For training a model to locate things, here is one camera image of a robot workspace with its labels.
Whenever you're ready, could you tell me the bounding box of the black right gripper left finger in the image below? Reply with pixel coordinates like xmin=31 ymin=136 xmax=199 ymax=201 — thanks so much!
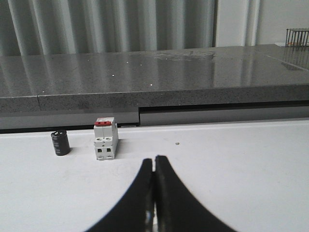
xmin=88 ymin=159 xmax=155 ymax=232

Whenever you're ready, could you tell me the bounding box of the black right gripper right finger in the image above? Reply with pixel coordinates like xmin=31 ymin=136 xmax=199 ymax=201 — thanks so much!
xmin=155 ymin=156 xmax=234 ymax=232

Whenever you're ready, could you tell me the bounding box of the black cylindrical capacitor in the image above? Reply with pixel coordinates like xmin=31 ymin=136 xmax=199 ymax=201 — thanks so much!
xmin=51 ymin=130 xmax=70 ymax=156

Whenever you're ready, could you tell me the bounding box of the grey stone countertop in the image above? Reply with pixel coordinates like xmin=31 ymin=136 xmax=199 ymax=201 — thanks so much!
xmin=0 ymin=44 xmax=309 ymax=133

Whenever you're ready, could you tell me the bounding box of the grey pleated curtain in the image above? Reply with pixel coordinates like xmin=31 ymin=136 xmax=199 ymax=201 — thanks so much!
xmin=0 ymin=0 xmax=216 ymax=56

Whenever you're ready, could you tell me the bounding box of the white circuit breaker red switch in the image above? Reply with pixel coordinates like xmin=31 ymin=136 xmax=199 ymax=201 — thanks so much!
xmin=94 ymin=117 xmax=118 ymax=160

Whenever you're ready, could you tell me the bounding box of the metal wire rack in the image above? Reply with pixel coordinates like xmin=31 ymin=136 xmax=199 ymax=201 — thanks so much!
xmin=285 ymin=28 xmax=309 ymax=47

